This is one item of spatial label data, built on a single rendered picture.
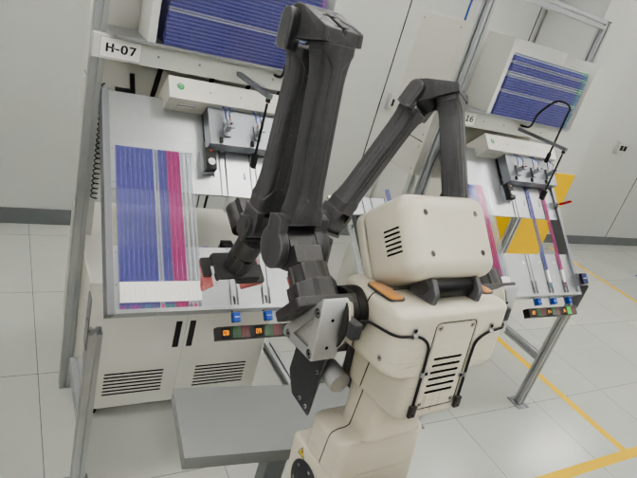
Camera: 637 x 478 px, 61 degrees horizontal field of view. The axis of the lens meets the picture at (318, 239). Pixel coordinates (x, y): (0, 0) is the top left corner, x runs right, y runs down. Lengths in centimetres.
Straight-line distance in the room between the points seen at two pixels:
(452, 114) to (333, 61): 48
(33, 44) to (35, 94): 26
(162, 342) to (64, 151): 167
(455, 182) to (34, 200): 278
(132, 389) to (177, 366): 18
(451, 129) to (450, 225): 39
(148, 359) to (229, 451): 81
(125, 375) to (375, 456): 124
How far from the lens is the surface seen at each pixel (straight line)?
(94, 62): 185
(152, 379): 223
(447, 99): 132
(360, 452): 114
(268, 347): 226
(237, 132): 186
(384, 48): 396
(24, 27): 329
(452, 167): 126
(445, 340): 97
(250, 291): 175
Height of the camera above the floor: 164
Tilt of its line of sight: 23 degrees down
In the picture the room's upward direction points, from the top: 17 degrees clockwise
